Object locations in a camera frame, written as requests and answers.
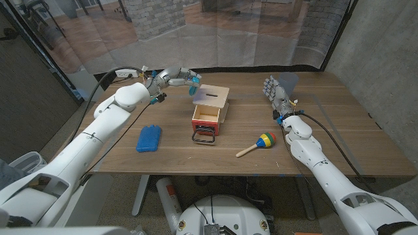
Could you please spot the printed room backdrop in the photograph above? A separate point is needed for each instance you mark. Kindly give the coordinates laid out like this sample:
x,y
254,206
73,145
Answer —
x,y
196,39

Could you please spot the dark grey partition panel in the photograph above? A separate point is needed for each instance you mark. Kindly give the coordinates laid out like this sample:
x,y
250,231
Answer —
x,y
29,98

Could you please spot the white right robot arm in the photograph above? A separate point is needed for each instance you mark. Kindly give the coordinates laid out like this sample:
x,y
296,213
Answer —
x,y
330,179

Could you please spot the wooden box with slot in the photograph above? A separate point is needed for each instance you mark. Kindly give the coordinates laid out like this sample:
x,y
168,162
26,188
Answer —
x,y
211,96

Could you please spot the person in blue jeans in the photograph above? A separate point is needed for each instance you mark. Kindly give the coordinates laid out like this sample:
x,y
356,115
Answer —
x,y
8,173

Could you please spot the white cylinder with orange label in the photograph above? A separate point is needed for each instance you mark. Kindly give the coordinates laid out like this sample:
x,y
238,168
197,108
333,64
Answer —
x,y
170,205

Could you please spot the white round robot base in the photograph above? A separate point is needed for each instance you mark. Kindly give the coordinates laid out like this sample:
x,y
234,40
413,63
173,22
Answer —
x,y
222,212

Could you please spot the teal toy phone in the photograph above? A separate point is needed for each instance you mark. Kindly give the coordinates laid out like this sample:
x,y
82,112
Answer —
x,y
192,90

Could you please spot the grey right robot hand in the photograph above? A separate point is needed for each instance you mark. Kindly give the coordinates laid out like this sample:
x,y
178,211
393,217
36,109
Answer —
x,y
281,99

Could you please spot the white power strip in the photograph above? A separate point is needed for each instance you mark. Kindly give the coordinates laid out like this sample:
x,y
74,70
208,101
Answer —
x,y
123,73

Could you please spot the grey table leg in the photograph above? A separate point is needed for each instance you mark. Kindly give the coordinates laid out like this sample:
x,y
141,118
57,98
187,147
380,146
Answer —
x,y
305,199
141,196

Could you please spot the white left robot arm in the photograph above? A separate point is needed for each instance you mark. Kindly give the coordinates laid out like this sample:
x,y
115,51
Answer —
x,y
81,153

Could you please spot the black backdrop frame pole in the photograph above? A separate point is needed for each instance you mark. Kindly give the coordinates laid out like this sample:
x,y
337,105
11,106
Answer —
x,y
338,36

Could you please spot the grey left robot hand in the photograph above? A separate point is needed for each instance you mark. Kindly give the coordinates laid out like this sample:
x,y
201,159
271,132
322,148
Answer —
x,y
166,78

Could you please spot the translucent grey cup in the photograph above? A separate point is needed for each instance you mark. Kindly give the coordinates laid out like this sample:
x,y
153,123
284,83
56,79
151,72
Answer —
x,y
289,81

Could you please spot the blue ice pack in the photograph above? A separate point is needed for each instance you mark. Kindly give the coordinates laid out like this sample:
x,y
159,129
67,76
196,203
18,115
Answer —
x,y
149,138

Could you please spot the white cabinet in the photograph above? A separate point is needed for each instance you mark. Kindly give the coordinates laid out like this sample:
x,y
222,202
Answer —
x,y
85,86

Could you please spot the colourful wooden maraca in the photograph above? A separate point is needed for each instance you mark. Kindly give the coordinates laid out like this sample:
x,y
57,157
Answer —
x,y
266,139

